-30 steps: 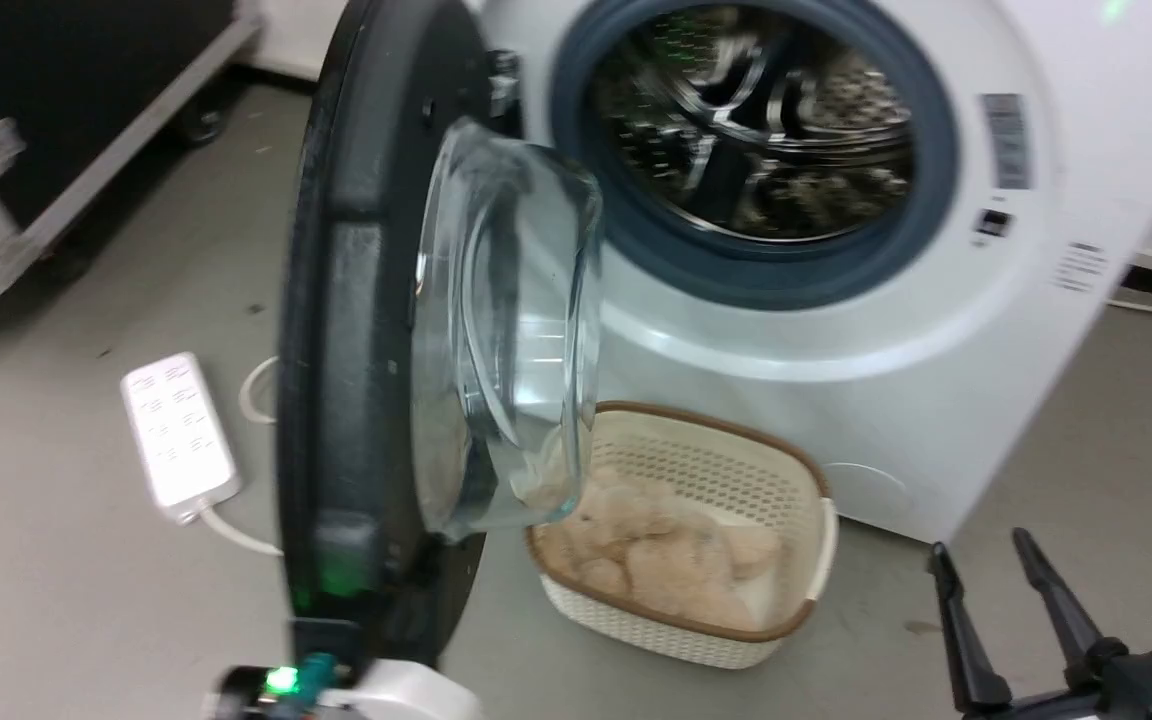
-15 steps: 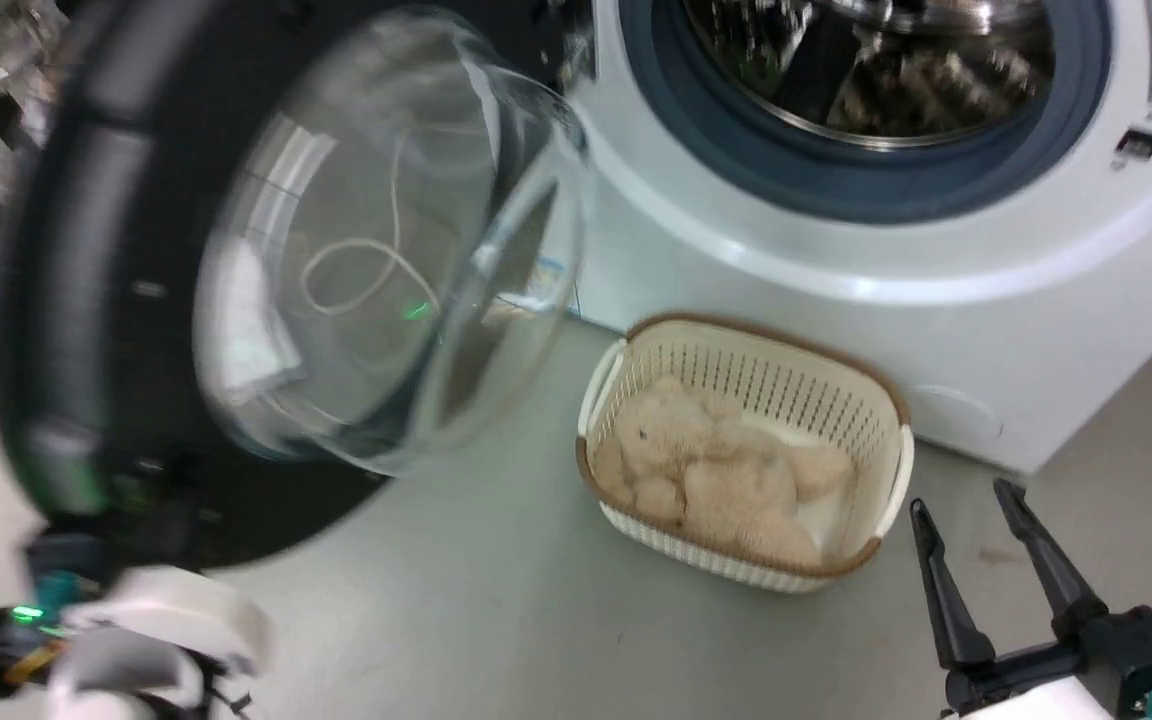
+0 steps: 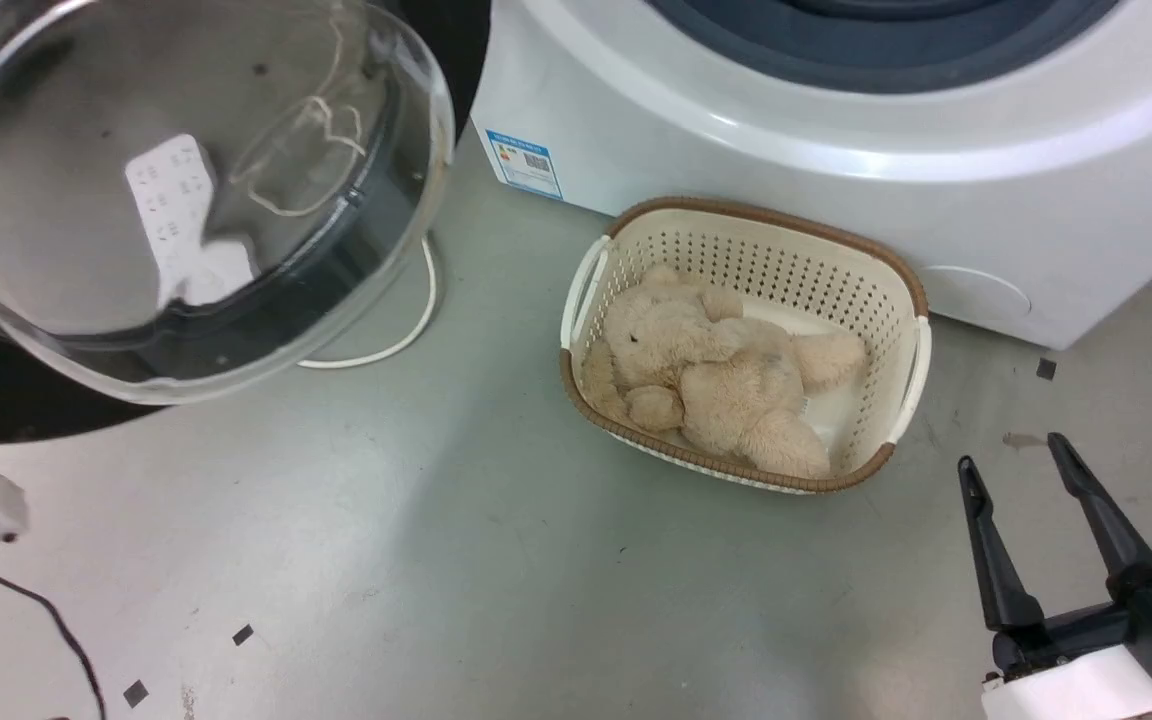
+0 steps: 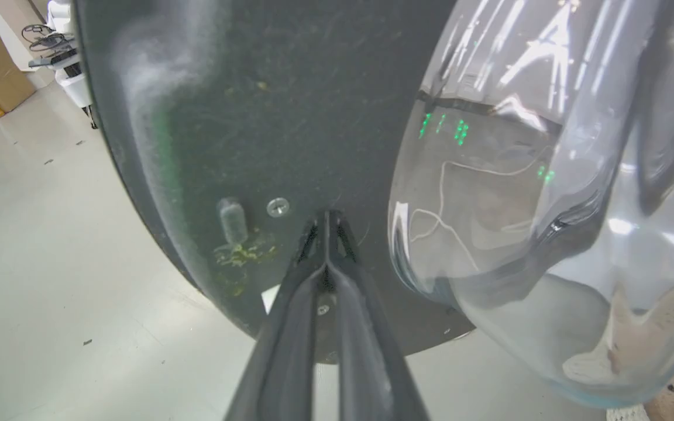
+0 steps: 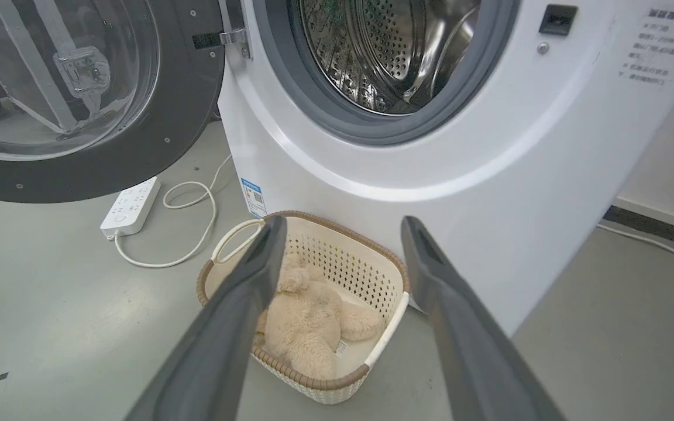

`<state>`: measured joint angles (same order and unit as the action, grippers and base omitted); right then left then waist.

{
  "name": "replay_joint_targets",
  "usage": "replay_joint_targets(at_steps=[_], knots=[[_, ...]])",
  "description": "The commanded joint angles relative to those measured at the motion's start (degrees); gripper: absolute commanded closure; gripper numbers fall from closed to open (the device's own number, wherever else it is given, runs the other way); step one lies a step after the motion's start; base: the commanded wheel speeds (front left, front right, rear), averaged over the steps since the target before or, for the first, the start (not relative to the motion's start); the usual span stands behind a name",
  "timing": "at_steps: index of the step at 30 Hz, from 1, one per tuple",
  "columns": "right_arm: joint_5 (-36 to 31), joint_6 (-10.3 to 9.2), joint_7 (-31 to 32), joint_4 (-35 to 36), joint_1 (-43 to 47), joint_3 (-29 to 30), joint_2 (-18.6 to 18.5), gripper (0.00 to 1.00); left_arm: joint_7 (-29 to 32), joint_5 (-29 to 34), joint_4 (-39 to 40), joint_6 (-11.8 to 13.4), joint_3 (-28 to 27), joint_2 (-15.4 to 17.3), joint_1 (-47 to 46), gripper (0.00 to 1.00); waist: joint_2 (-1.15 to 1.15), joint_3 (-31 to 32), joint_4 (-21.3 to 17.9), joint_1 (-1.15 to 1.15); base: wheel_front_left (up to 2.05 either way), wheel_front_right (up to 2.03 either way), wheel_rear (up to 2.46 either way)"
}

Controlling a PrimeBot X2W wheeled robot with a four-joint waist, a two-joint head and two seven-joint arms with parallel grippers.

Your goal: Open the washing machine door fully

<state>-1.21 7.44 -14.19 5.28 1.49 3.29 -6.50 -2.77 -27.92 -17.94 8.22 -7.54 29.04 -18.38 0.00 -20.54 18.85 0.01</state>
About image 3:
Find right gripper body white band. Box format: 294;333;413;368
981;573;1152;720

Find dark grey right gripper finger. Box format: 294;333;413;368
1047;432;1152;602
957;455;1045;633

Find glass washing machine door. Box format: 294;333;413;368
0;0;492;446

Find white sticker on door glass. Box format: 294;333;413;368
124;133;257;308

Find white front-load washing machine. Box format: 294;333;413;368
471;0;1152;351

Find round white filter cover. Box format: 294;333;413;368
921;265;1034;326

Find beige plush teddy bear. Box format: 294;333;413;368
581;263;869;479

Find cream perforated laundry basket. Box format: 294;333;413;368
559;196;933;495

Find grey rubber drum gasket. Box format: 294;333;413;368
646;0;1122;95

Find blue energy label sticker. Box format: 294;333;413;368
485;128;565;201

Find white power cable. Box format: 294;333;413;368
298;238;439;371

